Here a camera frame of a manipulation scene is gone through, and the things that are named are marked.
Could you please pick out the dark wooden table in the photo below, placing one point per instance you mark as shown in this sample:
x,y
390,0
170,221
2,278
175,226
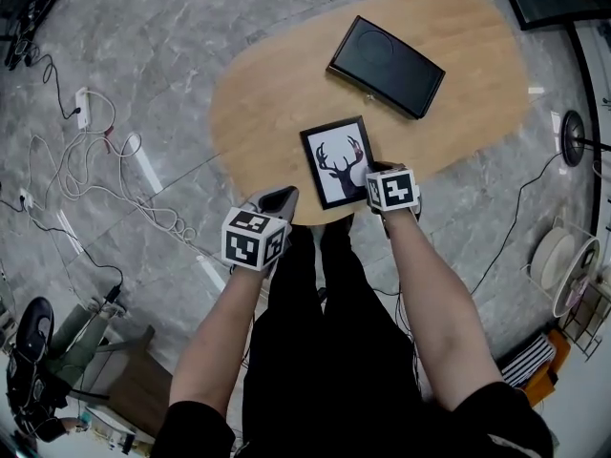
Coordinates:
x,y
141,389

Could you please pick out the black box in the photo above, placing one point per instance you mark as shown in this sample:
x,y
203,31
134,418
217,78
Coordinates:
x,y
386,67

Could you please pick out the orange cushion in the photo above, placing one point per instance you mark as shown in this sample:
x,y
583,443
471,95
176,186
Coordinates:
x,y
549,380

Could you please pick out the person's left forearm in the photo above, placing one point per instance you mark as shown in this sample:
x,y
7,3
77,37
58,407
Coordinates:
x,y
215,341

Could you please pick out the wooden coffee table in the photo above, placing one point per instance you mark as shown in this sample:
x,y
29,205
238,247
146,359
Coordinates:
x,y
267,93

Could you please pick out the black power adapter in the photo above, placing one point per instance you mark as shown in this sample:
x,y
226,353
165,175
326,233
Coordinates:
x,y
113,294

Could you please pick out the long white power strip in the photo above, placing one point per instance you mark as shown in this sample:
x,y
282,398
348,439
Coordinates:
x,y
82,108

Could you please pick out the person's right forearm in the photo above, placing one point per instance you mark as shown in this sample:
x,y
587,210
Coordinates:
x,y
439,313

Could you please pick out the small white power strip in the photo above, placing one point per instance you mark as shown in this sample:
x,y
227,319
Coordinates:
x,y
27,198

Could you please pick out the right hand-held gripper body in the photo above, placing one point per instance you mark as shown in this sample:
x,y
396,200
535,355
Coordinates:
x,y
396,191

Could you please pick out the black wheeled base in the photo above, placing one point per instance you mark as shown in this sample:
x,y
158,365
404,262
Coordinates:
x,y
24,3

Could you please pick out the deer picture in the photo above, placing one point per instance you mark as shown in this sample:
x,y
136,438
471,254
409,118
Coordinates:
x,y
334,160

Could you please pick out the person's black shirt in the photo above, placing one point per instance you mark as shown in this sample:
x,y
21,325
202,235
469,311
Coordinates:
x,y
491,427

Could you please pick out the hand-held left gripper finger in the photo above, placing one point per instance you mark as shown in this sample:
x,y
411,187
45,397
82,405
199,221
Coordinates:
x,y
265,197
292,205

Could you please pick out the black standing fan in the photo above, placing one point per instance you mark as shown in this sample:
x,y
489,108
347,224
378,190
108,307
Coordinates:
x,y
573,136

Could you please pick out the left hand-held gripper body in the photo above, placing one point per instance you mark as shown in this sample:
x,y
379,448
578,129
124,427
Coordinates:
x,y
243,248

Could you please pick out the black white striped cloth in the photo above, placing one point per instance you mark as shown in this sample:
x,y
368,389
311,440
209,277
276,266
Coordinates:
x,y
527,360

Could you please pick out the person's black trousers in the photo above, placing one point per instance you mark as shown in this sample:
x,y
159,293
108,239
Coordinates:
x,y
329,351

